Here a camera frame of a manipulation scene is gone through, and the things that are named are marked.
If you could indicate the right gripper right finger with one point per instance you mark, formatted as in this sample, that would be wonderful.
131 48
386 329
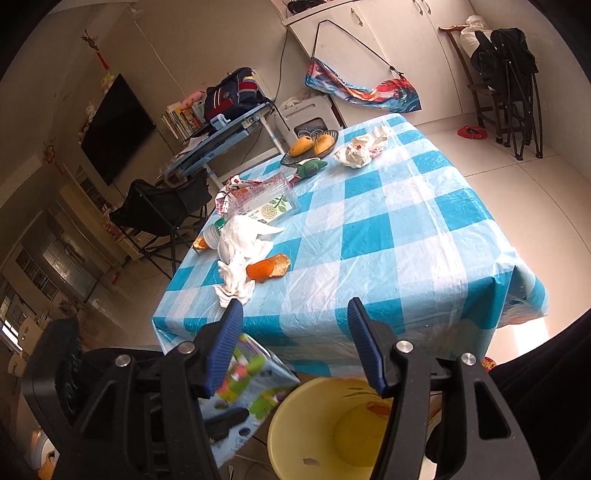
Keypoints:
396 370

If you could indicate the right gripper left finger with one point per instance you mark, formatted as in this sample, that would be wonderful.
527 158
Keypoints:
194 370

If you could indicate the blue milk carton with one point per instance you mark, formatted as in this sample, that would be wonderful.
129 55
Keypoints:
254 385

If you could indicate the orange peel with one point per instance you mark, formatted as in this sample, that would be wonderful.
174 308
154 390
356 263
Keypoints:
273 267
200 244

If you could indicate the white tissue paper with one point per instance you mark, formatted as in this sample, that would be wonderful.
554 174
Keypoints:
242 241

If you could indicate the clear plastic bottle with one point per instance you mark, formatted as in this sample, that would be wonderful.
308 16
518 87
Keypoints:
272 201

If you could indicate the yellow trash bin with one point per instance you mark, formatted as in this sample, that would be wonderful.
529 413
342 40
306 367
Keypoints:
328 428

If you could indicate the black folding camp chair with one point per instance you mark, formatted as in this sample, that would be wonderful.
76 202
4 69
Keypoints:
155 219

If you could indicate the blue checkered tablecloth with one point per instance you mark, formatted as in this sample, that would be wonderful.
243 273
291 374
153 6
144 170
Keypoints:
407 235

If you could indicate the red white snack wrapper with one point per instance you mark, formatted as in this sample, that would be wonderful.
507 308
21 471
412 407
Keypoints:
233 189

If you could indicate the blue white study desk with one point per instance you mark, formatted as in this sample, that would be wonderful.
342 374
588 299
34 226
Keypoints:
222 140

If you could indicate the small crumpled tissue wad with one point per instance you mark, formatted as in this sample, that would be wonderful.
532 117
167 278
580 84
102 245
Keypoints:
362 150

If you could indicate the green avocado toy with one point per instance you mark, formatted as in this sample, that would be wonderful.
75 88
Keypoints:
307 169

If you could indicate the yellow mango right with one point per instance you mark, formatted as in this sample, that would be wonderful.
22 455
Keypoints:
323 144

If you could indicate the yellow mango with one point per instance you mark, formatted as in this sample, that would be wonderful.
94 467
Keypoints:
301 146
323 144

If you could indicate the yellow mango left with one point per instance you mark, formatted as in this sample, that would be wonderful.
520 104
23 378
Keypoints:
301 146

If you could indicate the light blue pencil sharpener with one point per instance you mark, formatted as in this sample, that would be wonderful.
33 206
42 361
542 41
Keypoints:
219 122

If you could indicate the row of books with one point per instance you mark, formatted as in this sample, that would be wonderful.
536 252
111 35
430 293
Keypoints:
183 123

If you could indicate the red object on floor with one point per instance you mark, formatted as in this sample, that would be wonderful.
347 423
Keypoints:
473 132

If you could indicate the pink plush toy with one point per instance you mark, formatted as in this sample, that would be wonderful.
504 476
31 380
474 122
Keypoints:
192 99

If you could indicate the white plastic stool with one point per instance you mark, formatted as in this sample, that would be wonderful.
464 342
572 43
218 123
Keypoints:
307 116

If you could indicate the colorful hanging tote bag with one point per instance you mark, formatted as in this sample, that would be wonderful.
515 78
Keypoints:
395 95

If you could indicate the dark navy backpack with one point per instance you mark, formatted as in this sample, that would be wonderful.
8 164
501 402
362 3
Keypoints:
235 95

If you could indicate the white storage cabinet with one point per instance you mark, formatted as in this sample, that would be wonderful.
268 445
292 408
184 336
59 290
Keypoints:
406 33

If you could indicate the folded black chair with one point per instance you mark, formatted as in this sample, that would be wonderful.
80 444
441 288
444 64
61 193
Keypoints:
509 69

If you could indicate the white bag on chair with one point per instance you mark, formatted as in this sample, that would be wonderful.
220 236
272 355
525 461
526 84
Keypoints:
468 35

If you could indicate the wire fruit basket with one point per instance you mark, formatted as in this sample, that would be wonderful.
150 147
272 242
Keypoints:
291 162

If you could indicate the black wall television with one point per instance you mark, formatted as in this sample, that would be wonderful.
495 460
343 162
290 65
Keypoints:
119 128

